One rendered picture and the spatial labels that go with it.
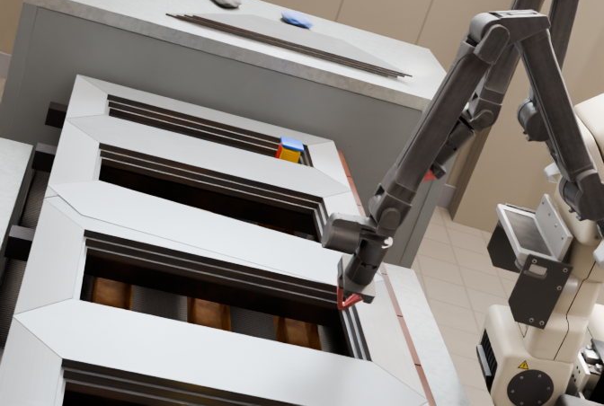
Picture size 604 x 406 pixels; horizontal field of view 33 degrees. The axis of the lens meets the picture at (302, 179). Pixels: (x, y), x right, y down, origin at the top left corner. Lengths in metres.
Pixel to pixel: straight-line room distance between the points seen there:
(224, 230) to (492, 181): 3.00
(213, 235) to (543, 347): 0.76
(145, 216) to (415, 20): 2.96
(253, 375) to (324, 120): 1.32
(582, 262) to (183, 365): 0.95
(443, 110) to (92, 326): 0.73
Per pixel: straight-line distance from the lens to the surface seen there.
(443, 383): 2.36
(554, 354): 2.37
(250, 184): 2.53
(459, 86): 1.91
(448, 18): 4.97
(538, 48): 1.93
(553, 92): 1.97
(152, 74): 2.90
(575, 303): 2.36
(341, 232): 1.94
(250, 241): 2.22
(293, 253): 2.23
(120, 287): 2.28
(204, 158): 2.56
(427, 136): 1.91
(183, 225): 2.20
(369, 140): 3.02
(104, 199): 2.21
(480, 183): 5.09
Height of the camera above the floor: 1.83
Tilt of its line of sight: 22 degrees down
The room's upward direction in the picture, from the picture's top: 19 degrees clockwise
